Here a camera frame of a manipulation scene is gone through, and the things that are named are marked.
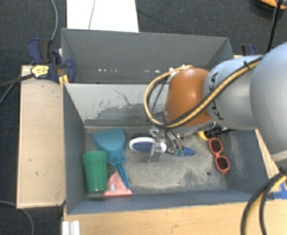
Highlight grey metal bin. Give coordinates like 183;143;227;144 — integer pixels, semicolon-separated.
61;27;274;215

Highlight red sunglasses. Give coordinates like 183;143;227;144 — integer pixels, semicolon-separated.
207;138;231;174

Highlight teal plastic dustpan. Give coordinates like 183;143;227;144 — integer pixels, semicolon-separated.
92;128;132;189

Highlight black cylinder on white bracket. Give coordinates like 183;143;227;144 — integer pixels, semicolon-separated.
203;125;236;139

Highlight pale wood board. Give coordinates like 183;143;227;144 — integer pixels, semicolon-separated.
16;65;66;209

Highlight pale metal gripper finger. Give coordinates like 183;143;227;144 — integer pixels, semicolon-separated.
151;141;168;163

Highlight white and blue brush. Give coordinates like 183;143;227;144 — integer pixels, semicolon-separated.
129;137;196;157

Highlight green plastic cup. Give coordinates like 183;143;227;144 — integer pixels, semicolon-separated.
82;150;109;194

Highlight pink toy wedge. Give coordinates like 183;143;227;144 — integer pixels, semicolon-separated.
103;172;133;197

